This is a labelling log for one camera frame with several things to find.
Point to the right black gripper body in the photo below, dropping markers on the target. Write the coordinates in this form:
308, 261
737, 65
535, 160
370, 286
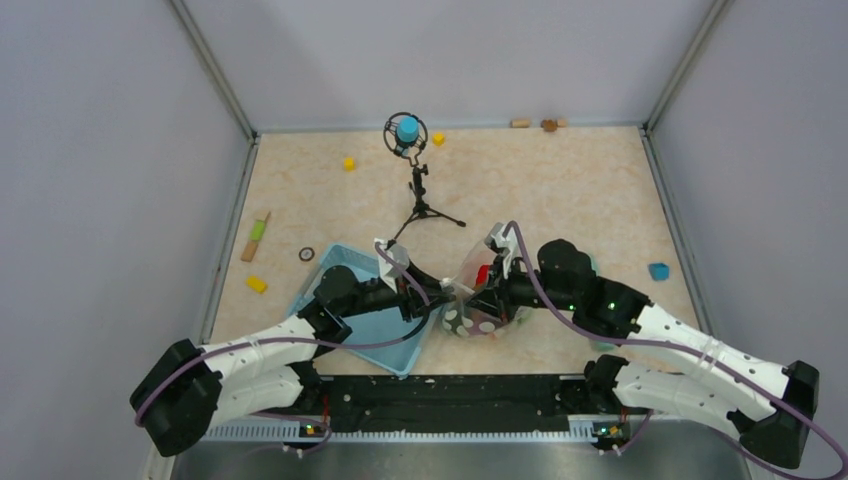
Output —
514, 291

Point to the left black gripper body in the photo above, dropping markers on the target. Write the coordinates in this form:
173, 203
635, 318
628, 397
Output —
377, 295

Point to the blue perforated plastic basket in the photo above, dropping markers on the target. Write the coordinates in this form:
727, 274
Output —
370, 328

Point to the red toy bell pepper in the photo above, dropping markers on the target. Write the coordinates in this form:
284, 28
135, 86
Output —
481, 276

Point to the clear polka dot zip bag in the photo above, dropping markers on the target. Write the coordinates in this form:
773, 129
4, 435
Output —
459, 318

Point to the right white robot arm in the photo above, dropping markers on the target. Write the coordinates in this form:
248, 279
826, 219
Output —
758, 403

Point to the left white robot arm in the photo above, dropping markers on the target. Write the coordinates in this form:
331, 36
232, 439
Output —
193, 388

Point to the teal plastic bottle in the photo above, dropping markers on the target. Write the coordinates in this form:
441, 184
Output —
600, 347

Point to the yellow block front left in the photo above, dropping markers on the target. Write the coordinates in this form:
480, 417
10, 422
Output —
256, 284

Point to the blue toy block right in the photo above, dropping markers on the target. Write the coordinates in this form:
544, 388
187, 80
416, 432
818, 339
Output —
659, 271

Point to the green and wood toy block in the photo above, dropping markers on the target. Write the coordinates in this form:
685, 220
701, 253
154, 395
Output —
256, 233

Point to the brown wooden piece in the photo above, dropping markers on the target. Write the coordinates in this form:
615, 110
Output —
549, 125

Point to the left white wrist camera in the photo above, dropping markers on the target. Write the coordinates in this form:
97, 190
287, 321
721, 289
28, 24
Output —
393, 262

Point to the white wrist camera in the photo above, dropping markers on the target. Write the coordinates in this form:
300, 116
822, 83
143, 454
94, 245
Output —
393, 262
503, 242

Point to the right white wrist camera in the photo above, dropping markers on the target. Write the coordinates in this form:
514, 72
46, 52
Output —
503, 242

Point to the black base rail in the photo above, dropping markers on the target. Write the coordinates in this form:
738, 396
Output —
456, 404

